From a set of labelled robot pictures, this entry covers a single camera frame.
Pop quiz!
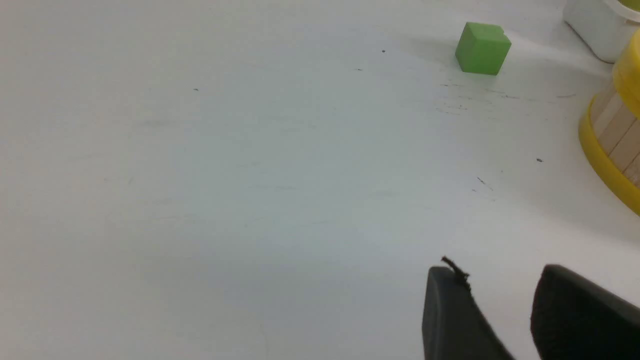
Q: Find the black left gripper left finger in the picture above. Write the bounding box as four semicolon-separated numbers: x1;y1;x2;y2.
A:
422;256;514;360

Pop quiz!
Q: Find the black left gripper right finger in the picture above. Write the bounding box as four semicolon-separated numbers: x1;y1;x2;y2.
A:
530;264;640;360

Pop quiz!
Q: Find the bamboo steamer basket yellow rim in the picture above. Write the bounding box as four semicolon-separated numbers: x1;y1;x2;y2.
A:
578;30;640;214

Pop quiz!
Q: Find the white box green lid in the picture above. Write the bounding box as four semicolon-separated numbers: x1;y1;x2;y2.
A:
562;0;640;64

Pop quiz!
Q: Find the green cube block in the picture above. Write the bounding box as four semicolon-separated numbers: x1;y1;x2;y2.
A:
455;22;512;76

